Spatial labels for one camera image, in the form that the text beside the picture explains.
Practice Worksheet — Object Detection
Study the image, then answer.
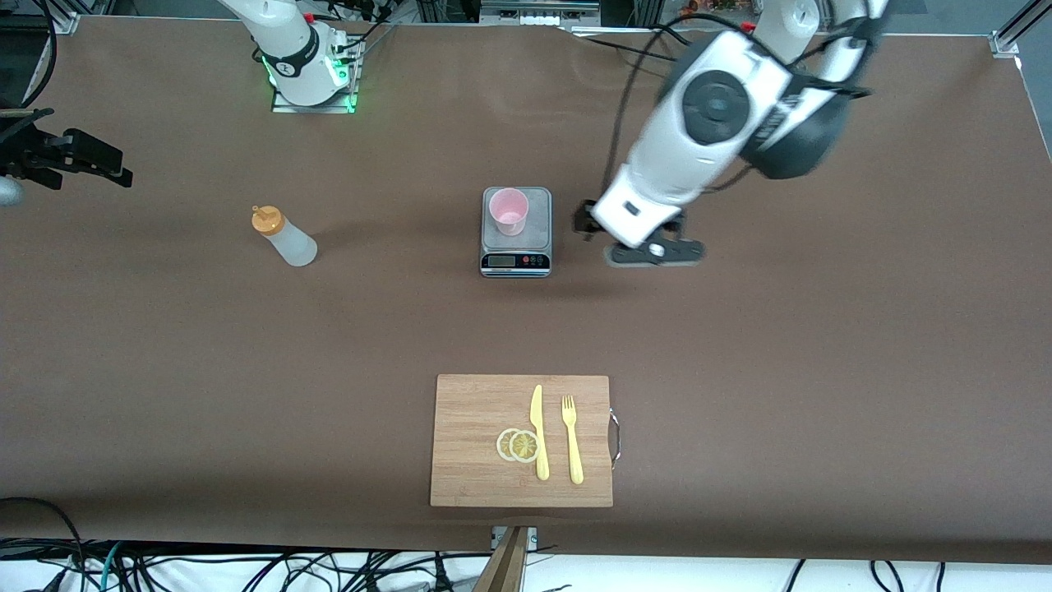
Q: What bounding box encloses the pink plastic cup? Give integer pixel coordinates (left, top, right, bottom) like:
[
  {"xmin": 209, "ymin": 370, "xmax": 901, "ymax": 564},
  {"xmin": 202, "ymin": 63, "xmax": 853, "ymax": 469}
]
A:
[{"xmin": 489, "ymin": 187, "xmax": 530, "ymax": 238}]

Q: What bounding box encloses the translucent sauce bottle orange cap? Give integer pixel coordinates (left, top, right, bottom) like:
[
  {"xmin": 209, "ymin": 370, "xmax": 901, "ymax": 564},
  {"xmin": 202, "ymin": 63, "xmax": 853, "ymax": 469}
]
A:
[{"xmin": 251, "ymin": 206, "xmax": 318, "ymax": 268}]

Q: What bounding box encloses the silver digital kitchen scale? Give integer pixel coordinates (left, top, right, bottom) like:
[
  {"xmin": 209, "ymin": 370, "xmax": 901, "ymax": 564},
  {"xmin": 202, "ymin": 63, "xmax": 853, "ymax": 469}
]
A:
[{"xmin": 480, "ymin": 187, "xmax": 552, "ymax": 279}]

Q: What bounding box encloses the yellow plastic knife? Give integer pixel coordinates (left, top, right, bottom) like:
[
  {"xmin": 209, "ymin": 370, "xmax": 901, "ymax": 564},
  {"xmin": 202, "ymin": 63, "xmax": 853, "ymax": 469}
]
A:
[{"xmin": 530, "ymin": 384, "xmax": 550, "ymax": 482}]

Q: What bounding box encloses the yellow plastic fork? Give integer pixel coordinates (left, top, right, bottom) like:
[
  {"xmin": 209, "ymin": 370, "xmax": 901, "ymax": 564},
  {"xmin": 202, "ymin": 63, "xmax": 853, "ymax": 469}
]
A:
[{"xmin": 561, "ymin": 395, "xmax": 584, "ymax": 485}]

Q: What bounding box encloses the wooden cutting board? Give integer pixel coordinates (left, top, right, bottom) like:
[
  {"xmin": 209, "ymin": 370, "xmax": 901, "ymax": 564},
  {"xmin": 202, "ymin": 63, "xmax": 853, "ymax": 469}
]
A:
[{"xmin": 430, "ymin": 374, "xmax": 614, "ymax": 508}]

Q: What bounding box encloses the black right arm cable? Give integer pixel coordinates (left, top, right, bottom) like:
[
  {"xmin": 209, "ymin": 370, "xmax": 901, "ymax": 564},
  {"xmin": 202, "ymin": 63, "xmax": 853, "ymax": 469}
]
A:
[{"xmin": 29, "ymin": 0, "xmax": 59, "ymax": 108}]

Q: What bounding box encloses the aluminium frame corner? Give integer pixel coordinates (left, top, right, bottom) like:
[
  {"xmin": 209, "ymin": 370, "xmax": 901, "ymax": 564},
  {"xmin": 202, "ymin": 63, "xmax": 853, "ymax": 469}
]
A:
[
  {"xmin": 990, "ymin": 0, "xmax": 1052, "ymax": 58},
  {"xmin": 45, "ymin": 0, "xmax": 81, "ymax": 35}
]

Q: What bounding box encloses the black base cable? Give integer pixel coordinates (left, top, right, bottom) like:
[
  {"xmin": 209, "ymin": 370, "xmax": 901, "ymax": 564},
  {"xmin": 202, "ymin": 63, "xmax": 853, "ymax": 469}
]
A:
[{"xmin": 567, "ymin": 23, "xmax": 683, "ymax": 67}]

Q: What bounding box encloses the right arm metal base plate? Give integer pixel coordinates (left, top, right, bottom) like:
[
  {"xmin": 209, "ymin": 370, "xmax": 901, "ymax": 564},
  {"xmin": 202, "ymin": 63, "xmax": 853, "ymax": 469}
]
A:
[{"xmin": 271, "ymin": 86, "xmax": 357, "ymax": 114}]

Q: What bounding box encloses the wooden post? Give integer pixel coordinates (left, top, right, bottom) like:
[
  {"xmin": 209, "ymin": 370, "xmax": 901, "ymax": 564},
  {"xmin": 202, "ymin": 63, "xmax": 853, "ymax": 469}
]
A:
[{"xmin": 473, "ymin": 526, "xmax": 531, "ymax": 592}]

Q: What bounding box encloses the black floor cable loop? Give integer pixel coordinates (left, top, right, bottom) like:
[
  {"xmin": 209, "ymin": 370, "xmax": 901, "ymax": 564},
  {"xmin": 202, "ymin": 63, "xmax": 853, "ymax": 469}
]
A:
[{"xmin": 0, "ymin": 496, "xmax": 85, "ymax": 592}]

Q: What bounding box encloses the teal floor cable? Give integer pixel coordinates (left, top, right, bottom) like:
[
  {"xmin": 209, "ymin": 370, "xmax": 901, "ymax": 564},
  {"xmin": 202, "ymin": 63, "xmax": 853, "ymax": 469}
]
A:
[{"xmin": 97, "ymin": 541, "xmax": 126, "ymax": 592}]

